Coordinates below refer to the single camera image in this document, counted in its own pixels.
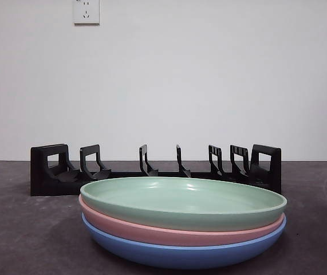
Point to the white wall socket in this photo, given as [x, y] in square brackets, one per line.
[86, 13]

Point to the pink round plate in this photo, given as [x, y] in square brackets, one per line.
[166, 236]

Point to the blue round plate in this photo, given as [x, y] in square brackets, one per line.
[174, 256]

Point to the black plastic dish rack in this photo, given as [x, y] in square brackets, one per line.
[41, 183]

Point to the green round plate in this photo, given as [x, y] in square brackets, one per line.
[180, 197]

